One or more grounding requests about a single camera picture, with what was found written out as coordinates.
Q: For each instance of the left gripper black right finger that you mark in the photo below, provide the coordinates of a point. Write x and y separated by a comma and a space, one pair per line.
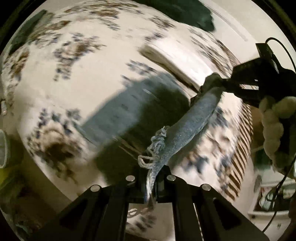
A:
201, 213

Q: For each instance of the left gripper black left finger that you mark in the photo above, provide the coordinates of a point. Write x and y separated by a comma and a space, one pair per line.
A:
97, 214

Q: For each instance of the blue denim jeans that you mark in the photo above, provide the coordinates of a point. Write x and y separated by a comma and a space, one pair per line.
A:
185, 125

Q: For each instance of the white gloved right hand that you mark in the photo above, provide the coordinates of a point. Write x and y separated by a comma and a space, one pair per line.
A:
278, 120

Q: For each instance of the dark green blanket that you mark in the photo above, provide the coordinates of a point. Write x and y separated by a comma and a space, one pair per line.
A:
190, 12

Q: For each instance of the floral white bed blanket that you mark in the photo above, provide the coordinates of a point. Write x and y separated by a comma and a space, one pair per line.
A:
95, 81

